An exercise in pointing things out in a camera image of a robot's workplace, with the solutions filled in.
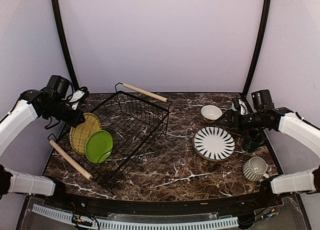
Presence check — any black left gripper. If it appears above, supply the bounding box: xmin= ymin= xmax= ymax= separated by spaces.
xmin=44 ymin=98 xmax=86 ymax=127

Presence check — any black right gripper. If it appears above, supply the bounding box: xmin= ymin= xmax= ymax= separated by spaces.
xmin=215 ymin=109 xmax=264 ymax=135

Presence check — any beige patterned bowl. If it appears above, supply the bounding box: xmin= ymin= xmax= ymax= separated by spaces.
xmin=200 ymin=105 xmax=223 ymax=123

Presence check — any yellow ribbed plate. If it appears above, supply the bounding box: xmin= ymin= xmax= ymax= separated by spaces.
xmin=69 ymin=113 xmax=102 ymax=156

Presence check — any black white striped plate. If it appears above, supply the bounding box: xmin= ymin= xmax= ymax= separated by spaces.
xmin=193 ymin=127 xmax=235 ymax=149

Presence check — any dark green mug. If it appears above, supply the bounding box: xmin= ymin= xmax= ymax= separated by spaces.
xmin=243 ymin=129 xmax=264 ymax=153

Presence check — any grey reindeer plate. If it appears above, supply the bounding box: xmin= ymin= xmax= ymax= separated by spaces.
xmin=194 ymin=145 xmax=235 ymax=162

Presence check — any striped round mug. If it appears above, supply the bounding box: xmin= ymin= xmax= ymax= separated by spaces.
xmin=242 ymin=157 xmax=270 ymax=182

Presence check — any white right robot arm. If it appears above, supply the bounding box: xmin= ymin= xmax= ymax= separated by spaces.
xmin=215 ymin=89 xmax=320 ymax=207

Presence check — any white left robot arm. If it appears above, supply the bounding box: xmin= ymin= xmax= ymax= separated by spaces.
xmin=0 ymin=75 xmax=89 ymax=208

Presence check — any bright green plate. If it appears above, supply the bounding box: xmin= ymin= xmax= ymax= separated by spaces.
xmin=85 ymin=130 xmax=113 ymax=164

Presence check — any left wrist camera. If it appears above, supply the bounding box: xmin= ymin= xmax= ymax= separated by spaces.
xmin=67 ymin=86 xmax=89 ymax=110

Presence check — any wooden rack handle near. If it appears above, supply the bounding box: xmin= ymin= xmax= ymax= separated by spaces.
xmin=49 ymin=140 xmax=92 ymax=180

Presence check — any wooden rack handle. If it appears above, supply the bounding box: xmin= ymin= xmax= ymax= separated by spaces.
xmin=122 ymin=83 xmax=167 ymax=102
xmin=49 ymin=140 xmax=92 ymax=180

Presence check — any black wire dish rack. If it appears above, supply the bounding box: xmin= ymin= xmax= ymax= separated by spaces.
xmin=52 ymin=83 xmax=172 ymax=191

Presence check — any wooden rack handle far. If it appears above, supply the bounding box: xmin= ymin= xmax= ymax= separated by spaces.
xmin=122 ymin=83 xmax=167 ymax=102

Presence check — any black front rail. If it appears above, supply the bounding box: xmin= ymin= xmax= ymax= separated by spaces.
xmin=45 ymin=193 xmax=275 ymax=216

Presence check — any white slotted cable duct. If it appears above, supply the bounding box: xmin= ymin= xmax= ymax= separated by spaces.
xmin=31 ymin=204 xmax=239 ymax=230

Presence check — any black frame post left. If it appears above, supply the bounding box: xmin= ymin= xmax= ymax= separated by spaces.
xmin=51 ymin=0 xmax=80 ymax=90

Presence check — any black frame post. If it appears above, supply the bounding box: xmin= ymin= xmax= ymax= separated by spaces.
xmin=242 ymin=0 xmax=271 ymax=97
xmin=51 ymin=0 xmax=80 ymax=90

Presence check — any black frame post right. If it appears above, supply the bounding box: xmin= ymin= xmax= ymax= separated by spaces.
xmin=242 ymin=0 xmax=271 ymax=97

